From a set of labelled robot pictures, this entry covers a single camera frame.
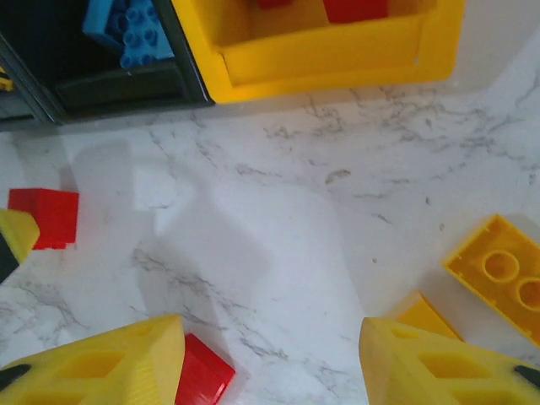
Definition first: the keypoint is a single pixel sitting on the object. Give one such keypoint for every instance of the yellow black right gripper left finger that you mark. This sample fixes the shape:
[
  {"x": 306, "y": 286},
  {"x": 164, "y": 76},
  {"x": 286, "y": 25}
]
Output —
[{"x": 84, "y": 375}]

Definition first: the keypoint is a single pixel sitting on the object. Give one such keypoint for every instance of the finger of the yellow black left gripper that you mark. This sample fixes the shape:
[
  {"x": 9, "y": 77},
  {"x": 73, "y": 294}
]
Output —
[{"x": 14, "y": 236}]

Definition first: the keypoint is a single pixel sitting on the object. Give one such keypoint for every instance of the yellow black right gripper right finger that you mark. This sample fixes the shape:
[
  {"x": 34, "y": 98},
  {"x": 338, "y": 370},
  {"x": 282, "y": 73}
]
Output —
[{"x": 443, "y": 375}]

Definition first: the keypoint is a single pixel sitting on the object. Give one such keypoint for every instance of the red lego brick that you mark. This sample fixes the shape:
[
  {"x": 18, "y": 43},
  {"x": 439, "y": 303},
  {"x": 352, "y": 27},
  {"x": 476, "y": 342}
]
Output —
[
  {"x": 206, "y": 371},
  {"x": 55, "y": 215},
  {"x": 356, "y": 9}
]

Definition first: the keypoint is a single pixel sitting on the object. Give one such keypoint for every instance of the long yellow lego brick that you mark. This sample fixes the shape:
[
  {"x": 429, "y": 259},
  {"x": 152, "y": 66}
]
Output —
[{"x": 5, "y": 82}]

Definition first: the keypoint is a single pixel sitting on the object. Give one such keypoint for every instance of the long blue lego brick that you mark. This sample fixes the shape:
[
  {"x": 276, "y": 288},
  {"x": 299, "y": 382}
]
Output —
[{"x": 101, "y": 25}]

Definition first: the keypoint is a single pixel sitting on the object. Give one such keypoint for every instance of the black container with yellow brick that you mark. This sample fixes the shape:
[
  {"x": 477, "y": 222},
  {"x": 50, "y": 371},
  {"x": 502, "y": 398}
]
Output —
[{"x": 12, "y": 105}]

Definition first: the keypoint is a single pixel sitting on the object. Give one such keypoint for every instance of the black container with blue bricks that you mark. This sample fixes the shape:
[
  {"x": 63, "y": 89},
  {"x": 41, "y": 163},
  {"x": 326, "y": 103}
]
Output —
[{"x": 118, "y": 88}]

